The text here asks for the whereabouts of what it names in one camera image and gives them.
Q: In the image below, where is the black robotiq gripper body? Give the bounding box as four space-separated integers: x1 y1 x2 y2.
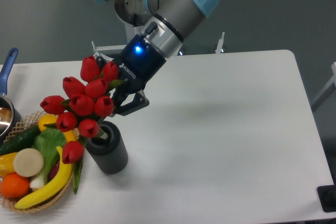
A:
112 35 166 95

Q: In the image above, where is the red tulip bouquet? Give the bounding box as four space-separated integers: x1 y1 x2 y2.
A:
40 56 125 193

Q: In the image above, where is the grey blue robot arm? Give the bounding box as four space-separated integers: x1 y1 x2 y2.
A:
95 0 220 115

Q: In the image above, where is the dark grey ribbed vase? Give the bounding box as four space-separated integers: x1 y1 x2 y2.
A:
86 121 128 174

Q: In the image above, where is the woven wicker basket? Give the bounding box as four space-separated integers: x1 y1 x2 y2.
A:
1 111 73 214

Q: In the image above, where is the green bok choy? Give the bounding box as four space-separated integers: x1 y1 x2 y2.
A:
30 128 66 191

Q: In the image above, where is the yellow banana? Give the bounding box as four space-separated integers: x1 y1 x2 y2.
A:
15 146 72 210

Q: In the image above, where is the dark green cucumber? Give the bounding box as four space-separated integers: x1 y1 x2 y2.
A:
1 125 40 155

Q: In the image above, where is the dark red fruit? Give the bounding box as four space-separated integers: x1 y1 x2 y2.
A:
49 162 60 181

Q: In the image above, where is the beige round disc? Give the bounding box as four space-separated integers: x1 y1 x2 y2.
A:
13 148 44 177

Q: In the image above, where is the yellow bell pepper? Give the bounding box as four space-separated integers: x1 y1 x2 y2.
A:
0 152 17 177

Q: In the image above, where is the orange fruit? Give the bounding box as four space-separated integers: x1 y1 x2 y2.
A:
1 173 30 199

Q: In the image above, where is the black device at table edge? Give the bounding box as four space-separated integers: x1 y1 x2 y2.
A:
317 185 335 212

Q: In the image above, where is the blue handled saucepan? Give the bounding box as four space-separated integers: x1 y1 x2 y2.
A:
1 48 22 145

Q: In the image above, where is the white frame at right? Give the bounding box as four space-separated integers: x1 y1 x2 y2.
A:
311 62 335 113

